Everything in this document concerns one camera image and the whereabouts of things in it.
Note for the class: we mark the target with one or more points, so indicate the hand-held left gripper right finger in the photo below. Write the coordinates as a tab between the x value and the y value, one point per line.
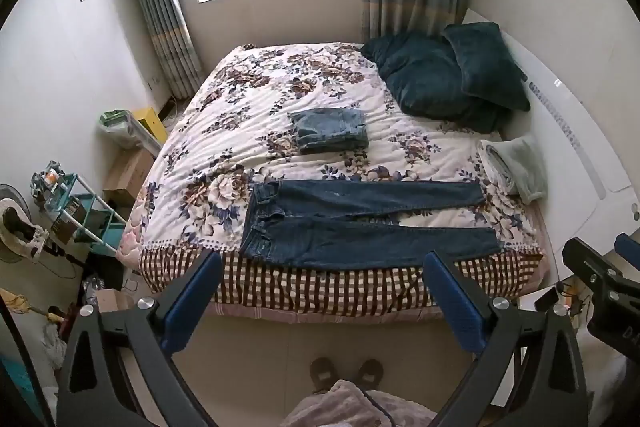
450	302

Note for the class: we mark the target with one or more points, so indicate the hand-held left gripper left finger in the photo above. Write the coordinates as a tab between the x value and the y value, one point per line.
192	297

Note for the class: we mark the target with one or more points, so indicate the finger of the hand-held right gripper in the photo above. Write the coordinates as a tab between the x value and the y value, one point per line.
629	248
590	264

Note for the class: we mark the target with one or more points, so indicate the dark blue denim pants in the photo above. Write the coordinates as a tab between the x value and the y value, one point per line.
360	237

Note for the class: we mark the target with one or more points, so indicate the small cardboard box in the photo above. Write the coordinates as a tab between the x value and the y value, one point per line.
115	301

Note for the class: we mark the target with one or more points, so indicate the folded grey-green blanket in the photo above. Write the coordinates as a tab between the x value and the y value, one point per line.
520	167

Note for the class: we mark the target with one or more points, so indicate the teal shelf rack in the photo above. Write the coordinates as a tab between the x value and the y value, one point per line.
90	212

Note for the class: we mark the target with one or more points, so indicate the large cardboard box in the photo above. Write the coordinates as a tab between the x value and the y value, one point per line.
127	174

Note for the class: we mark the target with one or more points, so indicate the white headboard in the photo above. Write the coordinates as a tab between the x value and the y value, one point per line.
565	117

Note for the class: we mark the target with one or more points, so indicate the person's pink fleece clothing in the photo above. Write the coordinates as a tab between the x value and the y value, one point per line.
345	409

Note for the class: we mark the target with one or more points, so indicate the yellow duster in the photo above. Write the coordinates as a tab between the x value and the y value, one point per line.
20	302

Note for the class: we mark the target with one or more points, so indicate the yellow box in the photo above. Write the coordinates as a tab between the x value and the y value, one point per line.
150	124

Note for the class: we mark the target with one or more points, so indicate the clear bin with green lid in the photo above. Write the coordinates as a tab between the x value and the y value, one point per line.
120	127

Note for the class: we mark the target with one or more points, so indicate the white standing fan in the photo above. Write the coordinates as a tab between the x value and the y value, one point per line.
17	227

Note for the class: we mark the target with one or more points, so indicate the folded light blue jeans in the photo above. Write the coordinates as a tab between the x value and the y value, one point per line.
330	129

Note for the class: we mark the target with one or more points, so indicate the large dark teal pillow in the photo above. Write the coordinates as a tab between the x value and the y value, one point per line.
425	77

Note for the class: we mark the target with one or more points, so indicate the small dark teal pillow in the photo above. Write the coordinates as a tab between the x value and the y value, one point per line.
487	62

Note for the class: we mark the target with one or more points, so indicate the floral bed quilt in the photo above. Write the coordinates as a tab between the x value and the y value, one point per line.
280	82

